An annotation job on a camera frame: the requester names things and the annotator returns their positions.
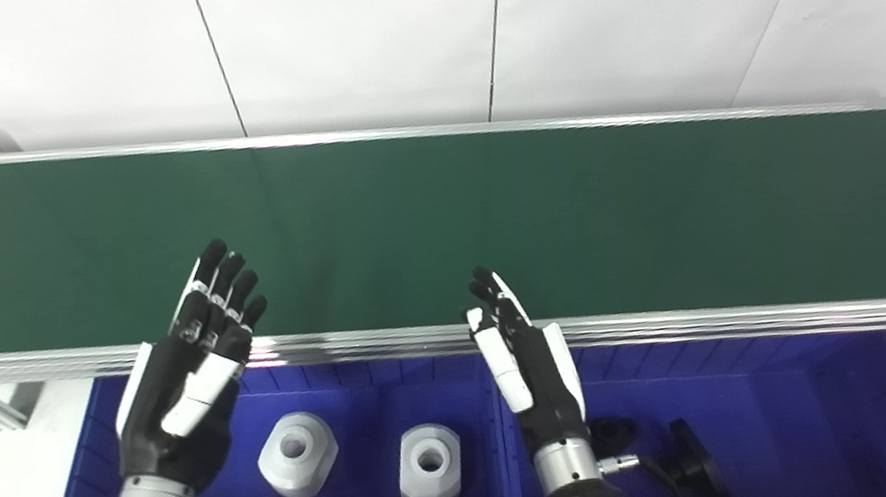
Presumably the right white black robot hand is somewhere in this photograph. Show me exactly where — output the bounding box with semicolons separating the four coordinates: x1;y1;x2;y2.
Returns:
458;253;594;462

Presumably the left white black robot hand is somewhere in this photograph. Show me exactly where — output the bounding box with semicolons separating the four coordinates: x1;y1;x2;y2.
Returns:
85;232;297;497

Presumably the white round plastic part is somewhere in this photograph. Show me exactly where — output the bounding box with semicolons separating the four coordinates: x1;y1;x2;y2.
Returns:
390;419;471;497
250;406;347;497

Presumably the green conveyor belt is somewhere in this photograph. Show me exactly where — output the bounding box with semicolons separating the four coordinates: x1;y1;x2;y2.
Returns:
0;0;886;497
0;2;886;463

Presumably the black disc part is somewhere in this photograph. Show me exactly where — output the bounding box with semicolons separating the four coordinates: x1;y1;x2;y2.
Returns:
666;413;731;497

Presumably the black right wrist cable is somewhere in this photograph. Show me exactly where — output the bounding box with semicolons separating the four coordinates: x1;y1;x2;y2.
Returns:
636;452;691;497

